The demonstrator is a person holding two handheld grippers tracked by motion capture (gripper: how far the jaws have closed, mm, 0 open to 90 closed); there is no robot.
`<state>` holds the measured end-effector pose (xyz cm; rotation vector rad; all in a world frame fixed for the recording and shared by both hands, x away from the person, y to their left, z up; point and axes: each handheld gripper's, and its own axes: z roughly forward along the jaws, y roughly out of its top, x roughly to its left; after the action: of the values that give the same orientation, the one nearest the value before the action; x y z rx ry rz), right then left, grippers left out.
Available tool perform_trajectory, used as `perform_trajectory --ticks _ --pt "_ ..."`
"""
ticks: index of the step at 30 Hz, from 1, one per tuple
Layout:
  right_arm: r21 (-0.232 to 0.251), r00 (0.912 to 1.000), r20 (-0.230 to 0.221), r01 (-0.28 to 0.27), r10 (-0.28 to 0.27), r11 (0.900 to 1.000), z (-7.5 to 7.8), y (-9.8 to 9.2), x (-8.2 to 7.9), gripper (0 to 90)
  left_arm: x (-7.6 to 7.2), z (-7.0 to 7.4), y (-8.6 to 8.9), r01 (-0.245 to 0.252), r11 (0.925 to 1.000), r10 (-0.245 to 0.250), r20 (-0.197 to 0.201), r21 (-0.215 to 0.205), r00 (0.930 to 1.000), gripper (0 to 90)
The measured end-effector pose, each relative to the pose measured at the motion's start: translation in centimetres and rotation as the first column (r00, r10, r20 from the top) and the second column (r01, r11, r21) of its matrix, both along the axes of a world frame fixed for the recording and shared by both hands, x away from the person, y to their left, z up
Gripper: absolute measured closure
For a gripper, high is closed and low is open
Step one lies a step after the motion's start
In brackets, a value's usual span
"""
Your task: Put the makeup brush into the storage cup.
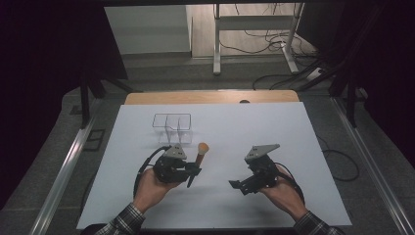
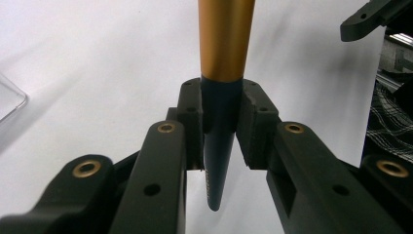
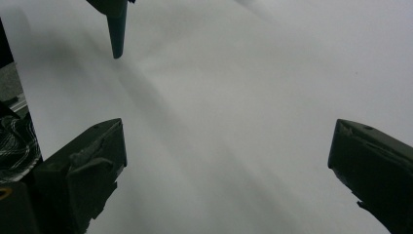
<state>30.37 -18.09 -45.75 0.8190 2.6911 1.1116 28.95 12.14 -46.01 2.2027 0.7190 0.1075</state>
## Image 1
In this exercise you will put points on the person's plaid left sleeve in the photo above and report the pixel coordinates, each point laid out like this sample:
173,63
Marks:
125,222

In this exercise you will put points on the white power strip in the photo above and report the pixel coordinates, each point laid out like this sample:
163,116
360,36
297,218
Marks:
313,74

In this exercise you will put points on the silver metal floor rail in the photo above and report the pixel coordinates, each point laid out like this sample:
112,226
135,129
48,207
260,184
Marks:
67,166
375,166

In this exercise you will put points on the white metal desk frame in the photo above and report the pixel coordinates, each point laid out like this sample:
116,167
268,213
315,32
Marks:
253,23

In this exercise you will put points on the clear plastic organizer box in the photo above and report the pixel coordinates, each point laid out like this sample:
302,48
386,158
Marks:
172,129

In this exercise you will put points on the person's plaid right sleeve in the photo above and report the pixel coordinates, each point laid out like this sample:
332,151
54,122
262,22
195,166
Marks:
318,225

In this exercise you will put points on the person's left hand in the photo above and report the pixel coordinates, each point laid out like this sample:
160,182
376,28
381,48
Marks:
151,192

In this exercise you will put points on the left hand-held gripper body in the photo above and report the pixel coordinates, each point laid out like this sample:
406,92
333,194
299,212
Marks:
171,168

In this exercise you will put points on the black metal stand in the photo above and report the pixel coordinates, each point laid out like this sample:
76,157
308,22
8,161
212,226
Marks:
84,98
351,98

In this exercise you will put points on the white table cover sheet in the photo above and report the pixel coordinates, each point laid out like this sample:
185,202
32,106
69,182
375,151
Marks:
228,130

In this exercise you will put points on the wooden table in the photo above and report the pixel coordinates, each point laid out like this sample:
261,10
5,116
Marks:
202,97

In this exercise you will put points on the person's right hand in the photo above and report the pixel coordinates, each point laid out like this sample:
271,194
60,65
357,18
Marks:
287,196

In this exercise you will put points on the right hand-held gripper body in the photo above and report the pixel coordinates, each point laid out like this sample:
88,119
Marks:
261,173

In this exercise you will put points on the person's plaid sleeve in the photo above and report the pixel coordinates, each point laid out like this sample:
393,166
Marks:
318,225
125,222

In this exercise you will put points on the black floor socket frame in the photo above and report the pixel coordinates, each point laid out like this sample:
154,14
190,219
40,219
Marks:
94,139

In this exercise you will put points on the black orange makeup brush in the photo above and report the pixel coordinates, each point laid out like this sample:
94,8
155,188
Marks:
201,153

